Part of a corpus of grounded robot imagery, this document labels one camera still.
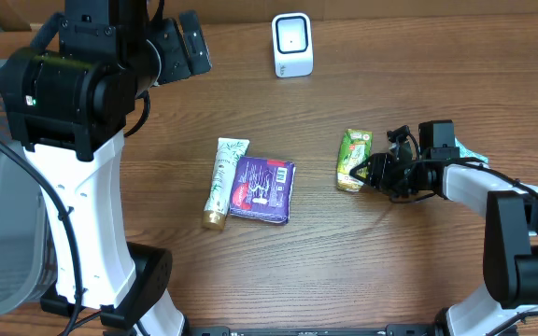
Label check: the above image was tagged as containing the grey plastic basket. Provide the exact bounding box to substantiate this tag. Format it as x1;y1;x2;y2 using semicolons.
0;151;57;315

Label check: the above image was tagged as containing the white cream tube gold cap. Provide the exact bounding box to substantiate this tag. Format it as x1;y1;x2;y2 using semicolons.
203;138;249;231

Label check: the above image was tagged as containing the teal wet wipes pack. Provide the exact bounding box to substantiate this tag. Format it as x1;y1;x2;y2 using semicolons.
455;138;488;163

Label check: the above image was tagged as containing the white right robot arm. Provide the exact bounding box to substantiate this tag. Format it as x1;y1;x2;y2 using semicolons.
349;153;538;335

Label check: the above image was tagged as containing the white barcode scanner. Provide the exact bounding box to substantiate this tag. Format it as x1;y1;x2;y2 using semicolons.
271;12;314;78

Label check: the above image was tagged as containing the purple pad package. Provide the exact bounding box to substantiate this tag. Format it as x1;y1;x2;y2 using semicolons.
230;157;296;225

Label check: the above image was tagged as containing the green yellow juice pouch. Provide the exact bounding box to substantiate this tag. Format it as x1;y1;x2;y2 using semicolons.
336;129;373;192

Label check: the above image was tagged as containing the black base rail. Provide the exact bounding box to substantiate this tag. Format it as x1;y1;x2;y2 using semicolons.
182;324;447;336

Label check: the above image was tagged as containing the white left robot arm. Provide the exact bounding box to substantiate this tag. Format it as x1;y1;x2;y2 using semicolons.
0;0;211;336

